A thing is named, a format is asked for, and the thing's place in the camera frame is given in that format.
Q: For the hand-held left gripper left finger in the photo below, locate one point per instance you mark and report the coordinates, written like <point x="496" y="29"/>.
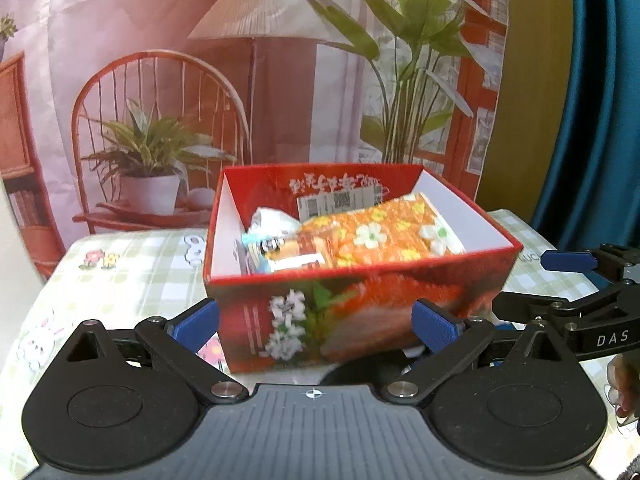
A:
<point x="192" y="327"/>

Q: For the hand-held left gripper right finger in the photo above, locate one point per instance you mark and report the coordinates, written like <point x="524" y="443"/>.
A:
<point x="436" y="326"/>

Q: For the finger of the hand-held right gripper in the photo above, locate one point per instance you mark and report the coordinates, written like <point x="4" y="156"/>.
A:
<point x="570" y="260"/>
<point x="525" y="306"/>

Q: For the red printed cardboard box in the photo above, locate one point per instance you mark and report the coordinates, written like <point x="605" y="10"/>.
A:
<point x="350" y="310"/>

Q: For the orange floral packet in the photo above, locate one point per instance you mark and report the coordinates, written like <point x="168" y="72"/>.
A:
<point x="385" y="232"/>

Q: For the tan orange snack packet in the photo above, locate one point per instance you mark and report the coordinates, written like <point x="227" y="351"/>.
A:
<point x="295" y="255"/>

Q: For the light blue snack bag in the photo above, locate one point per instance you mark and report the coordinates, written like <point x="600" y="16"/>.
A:
<point x="272" y="222"/>

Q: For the person's right hand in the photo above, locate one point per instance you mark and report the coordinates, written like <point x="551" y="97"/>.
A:
<point x="622" y="385"/>

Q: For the green checked printed tablecloth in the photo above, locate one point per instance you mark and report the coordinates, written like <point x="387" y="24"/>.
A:
<point x="125" y="270"/>

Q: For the blue curtain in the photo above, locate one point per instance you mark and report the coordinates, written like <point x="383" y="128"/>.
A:
<point x="595" y="110"/>

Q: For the printed room scene backdrop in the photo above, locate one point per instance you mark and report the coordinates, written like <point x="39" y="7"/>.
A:
<point x="200" y="85"/>

